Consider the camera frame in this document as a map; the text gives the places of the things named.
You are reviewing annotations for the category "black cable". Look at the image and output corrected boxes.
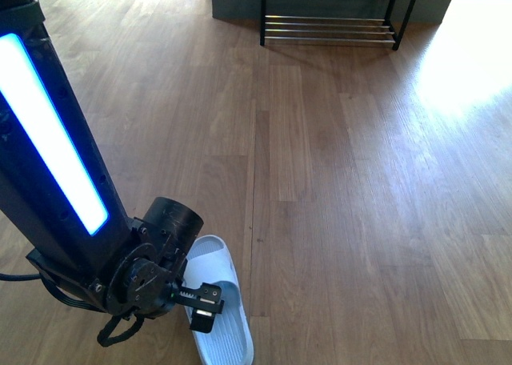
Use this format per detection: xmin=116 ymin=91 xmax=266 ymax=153
xmin=98 ymin=312 xmax=147 ymax=348

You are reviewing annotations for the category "light blue slide sandal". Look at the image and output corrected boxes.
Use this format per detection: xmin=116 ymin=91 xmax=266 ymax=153
xmin=182 ymin=234 xmax=255 ymax=365

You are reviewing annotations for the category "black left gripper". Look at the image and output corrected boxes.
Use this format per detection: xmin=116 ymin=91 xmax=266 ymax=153
xmin=106 ymin=243 xmax=223 ymax=333

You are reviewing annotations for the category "black metal shoe rack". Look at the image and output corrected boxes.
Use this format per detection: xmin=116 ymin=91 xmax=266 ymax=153
xmin=259 ymin=0 xmax=417 ymax=50

